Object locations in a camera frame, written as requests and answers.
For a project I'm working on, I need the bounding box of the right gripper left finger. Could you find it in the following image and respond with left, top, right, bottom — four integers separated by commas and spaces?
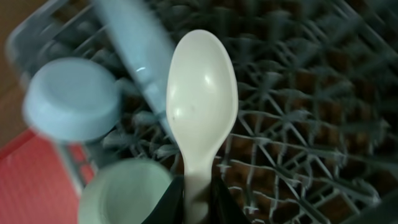
142, 175, 184, 224

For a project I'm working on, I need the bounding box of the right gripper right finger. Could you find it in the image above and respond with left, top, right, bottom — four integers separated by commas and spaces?
210, 177, 251, 224

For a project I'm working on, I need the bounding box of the mint green bowl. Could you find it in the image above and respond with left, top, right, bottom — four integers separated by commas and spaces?
78, 159, 172, 224

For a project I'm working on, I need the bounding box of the white plastic spoon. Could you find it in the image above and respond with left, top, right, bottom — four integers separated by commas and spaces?
166, 29, 238, 224

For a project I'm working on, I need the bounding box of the light blue bowl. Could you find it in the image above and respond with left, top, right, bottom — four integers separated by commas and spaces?
22, 57, 121, 142

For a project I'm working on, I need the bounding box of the light blue plate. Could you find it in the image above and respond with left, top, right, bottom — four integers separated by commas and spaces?
93, 0, 175, 139

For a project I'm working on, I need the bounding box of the grey dishwasher rack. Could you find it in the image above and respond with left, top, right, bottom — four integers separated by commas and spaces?
6, 1, 397, 223

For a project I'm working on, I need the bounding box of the red serving tray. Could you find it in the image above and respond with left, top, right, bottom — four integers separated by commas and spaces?
1, 129, 79, 224

